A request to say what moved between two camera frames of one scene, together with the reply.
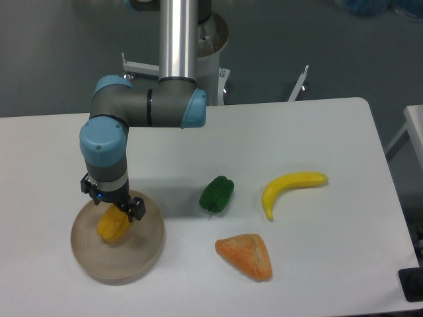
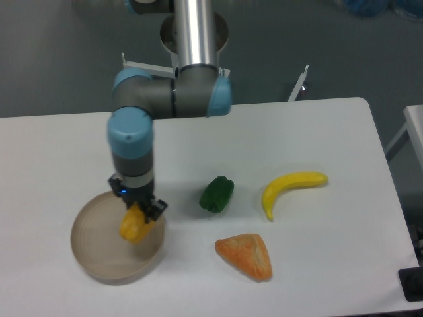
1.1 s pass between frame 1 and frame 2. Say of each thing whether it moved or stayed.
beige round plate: stayed
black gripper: moved
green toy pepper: stayed
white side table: stayed
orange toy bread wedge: stayed
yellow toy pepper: moved
